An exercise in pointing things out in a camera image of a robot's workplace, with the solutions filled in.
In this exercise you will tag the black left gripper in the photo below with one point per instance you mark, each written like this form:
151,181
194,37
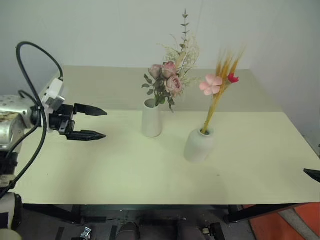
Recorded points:
62,117

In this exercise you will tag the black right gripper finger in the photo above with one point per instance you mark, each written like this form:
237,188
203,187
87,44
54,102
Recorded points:
314,173

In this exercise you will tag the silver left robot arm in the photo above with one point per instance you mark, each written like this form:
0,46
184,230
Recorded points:
10,130

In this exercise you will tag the wheat and pink flower bouquet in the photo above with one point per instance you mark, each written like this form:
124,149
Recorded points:
212,83

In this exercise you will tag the orange object on floor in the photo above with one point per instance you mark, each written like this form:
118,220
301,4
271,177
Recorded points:
310,212

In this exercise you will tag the tall tapered white vase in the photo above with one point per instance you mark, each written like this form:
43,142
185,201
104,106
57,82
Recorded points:
151,122

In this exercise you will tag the pink rose bouquet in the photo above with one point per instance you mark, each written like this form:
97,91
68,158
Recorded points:
173,83

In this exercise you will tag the small silver caster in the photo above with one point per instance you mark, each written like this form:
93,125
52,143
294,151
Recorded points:
85,232

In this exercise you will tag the round squat white vase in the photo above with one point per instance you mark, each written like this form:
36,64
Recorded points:
198,147

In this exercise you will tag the dark rounded shape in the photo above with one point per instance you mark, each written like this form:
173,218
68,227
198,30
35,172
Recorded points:
128,231

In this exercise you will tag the black and white robot body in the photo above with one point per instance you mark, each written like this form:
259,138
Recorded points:
8,210

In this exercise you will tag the small white caster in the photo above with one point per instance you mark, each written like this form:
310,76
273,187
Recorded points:
206,230

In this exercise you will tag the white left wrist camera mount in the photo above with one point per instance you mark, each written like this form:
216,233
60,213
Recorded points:
55,90

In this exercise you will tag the black metal table frame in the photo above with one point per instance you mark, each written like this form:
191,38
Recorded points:
50,211

